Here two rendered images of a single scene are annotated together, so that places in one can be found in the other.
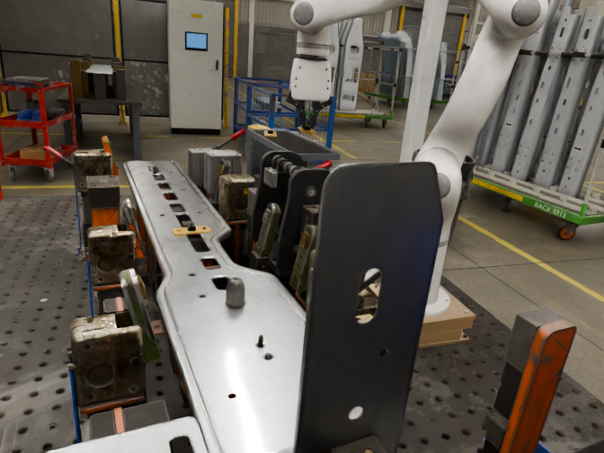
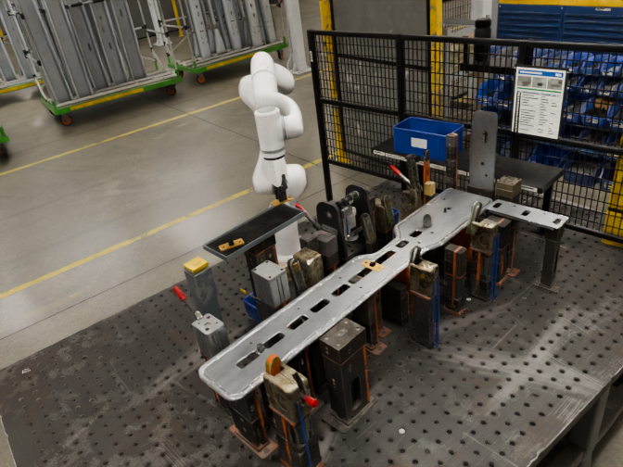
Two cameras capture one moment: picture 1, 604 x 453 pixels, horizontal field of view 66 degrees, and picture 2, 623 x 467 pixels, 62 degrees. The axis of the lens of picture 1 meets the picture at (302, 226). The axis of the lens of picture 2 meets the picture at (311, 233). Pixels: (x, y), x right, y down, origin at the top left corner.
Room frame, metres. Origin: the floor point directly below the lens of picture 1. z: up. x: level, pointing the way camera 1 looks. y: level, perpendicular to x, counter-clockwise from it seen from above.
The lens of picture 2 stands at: (1.57, 1.68, 2.07)
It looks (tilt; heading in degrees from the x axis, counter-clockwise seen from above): 31 degrees down; 255
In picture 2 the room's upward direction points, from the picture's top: 8 degrees counter-clockwise
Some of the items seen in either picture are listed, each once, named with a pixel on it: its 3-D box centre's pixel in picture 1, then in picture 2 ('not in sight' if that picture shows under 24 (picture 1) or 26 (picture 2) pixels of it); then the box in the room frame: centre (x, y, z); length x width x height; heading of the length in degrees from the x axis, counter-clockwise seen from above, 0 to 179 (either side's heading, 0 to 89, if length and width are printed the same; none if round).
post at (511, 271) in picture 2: not in sight; (507, 241); (0.35, 0.16, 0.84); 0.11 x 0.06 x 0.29; 117
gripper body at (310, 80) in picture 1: (311, 77); (275, 167); (1.23, 0.01, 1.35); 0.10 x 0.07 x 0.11; 101
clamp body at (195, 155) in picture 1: (201, 199); (219, 365); (1.59, 0.37, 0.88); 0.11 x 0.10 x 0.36; 117
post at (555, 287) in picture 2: not in sight; (551, 255); (0.27, 0.32, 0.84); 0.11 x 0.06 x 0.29; 117
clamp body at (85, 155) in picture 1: (96, 205); (295, 422); (1.43, 0.68, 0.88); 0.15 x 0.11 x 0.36; 117
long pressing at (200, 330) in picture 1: (186, 229); (370, 270); (1.01, 0.27, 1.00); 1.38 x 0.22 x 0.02; 27
